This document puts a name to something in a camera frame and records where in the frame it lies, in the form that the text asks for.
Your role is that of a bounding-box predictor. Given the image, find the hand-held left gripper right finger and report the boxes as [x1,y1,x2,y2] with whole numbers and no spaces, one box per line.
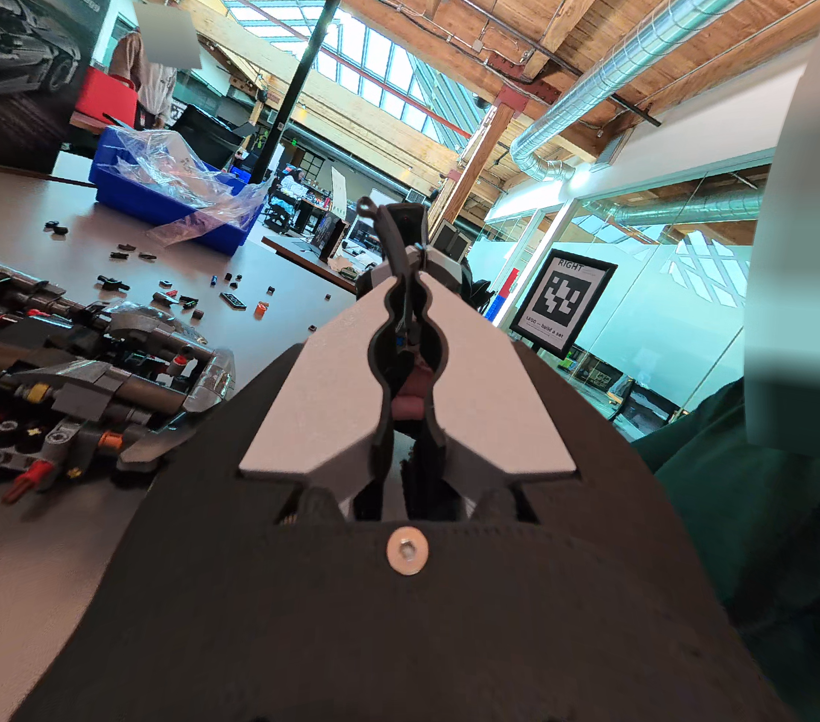
[413,272,579,521]

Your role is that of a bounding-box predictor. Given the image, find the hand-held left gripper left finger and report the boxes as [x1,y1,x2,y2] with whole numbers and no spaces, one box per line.
[238,275,401,521]

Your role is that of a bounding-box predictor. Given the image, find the scattered small lego pieces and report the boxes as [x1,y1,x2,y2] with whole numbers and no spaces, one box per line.
[44,219,334,333]

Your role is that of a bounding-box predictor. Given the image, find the grey lego car model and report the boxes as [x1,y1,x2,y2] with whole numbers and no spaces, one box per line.
[0,266,237,506]

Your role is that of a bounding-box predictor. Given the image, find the person's right hand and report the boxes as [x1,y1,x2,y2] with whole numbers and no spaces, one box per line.
[392,350,440,419]

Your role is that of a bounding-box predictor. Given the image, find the background work table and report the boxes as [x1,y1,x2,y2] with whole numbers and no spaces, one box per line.
[261,234,360,295]

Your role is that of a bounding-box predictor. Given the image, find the skylight windows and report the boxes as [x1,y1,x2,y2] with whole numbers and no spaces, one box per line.
[172,0,495,154]

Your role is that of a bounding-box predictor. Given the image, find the black pole with pleated disc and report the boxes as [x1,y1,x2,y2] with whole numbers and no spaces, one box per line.
[249,0,402,186]

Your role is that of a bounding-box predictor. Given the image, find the clear plastic bags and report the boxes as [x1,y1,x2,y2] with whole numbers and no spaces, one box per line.
[110,126,271,247]

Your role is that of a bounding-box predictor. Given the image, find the blue plastic bin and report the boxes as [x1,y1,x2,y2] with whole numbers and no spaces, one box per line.
[88,126,265,256]

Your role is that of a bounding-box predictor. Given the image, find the red box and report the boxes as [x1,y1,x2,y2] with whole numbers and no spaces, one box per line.
[74,66,139,128]

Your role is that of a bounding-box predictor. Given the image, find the car poster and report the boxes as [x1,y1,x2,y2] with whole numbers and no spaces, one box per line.
[0,0,115,173]

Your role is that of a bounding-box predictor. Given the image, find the wooden support post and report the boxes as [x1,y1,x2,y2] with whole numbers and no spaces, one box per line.
[428,86,547,239]

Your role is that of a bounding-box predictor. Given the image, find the silver ventilation duct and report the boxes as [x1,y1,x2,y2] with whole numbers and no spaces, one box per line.
[509,0,820,182]

